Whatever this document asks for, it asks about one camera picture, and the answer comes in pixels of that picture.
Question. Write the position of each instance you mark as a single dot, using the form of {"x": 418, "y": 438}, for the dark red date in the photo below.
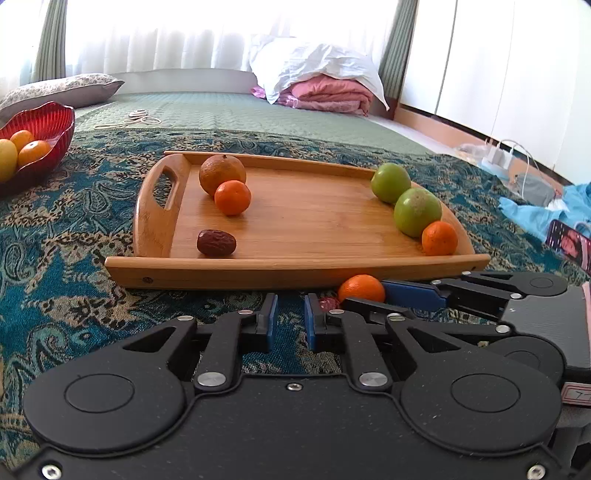
{"x": 328, "y": 303}
{"x": 216, "y": 243}

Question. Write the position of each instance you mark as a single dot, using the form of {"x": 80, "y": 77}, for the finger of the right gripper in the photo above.
{"x": 481, "y": 300}
{"x": 495, "y": 285}

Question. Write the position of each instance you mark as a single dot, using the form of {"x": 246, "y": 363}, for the large blemished green apple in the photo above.
{"x": 415, "y": 210}

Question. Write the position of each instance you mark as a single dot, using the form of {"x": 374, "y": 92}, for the white sheer curtain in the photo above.
{"x": 138, "y": 36}

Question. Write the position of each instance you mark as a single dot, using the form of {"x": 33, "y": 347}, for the large dull orange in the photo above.
{"x": 218, "y": 169}

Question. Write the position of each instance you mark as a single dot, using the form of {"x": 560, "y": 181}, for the red glass fruit bowl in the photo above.
{"x": 51, "y": 122}

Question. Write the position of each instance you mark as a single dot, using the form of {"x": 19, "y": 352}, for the green curtain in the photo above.
{"x": 50, "y": 59}
{"x": 395, "y": 59}

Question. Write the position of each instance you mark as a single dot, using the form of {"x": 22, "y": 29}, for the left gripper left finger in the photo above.
{"x": 233, "y": 335}

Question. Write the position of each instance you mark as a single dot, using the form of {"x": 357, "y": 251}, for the mandarin in bowl front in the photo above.
{"x": 32, "y": 152}

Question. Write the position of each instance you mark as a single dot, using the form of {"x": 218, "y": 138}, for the mandarin in bowl back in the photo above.
{"x": 22, "y": 138}

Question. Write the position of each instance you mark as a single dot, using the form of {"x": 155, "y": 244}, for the mandarin in bowl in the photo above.
{"x": 32, "y": 152}
{"x": 22, "y": 138}

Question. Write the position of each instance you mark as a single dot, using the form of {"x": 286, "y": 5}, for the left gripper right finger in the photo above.
{"x": 353, "y": 330}

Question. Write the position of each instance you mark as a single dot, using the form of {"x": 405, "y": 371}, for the floral grey pillow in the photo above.
{"x": 74, "y": 91}

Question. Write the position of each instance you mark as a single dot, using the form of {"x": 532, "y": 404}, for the green curtain right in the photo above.
{"x": 395, "y": 59}

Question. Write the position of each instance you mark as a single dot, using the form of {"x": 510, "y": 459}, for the light blue cloth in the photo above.
{"x": 572, "y": 209}

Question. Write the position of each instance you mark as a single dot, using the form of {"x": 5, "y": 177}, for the white charger with cable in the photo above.
{"x": 499, "y": 158}

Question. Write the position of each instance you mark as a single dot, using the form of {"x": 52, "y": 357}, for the grey pouch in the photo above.
{"x": 534, "y": 189}

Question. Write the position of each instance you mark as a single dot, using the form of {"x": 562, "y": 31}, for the yellow mango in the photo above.
{"x": 8, "y": 160}

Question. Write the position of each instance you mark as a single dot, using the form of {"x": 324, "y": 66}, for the white pillow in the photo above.
{"x": 283, "y": 61}

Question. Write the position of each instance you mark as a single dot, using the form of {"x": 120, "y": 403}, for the teal paisley cloth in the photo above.
{"x": 58, "y": 302}

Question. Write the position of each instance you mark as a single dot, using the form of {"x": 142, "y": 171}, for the green curtain left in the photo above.
{"x": 50, "y": 59}

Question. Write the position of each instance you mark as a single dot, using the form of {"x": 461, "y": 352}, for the folded pink blanket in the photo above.
{"x": 327, "y": 94}

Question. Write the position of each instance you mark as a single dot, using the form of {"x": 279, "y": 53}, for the small green apple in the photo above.
{"x": 389, "y": 182}

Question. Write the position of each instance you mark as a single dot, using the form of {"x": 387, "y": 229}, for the bright orange mandarin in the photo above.
{"x": 232, "y": 197}

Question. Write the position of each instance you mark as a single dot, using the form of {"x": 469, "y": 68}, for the smartphone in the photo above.
{"x": 570, "y": 243}

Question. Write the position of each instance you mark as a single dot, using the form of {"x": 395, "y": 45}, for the wooden serving tray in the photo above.
{"x": 310, "y": 224}

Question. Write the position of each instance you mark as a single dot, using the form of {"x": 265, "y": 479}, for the green quilted mat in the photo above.
{"x": 243, "y": 112}

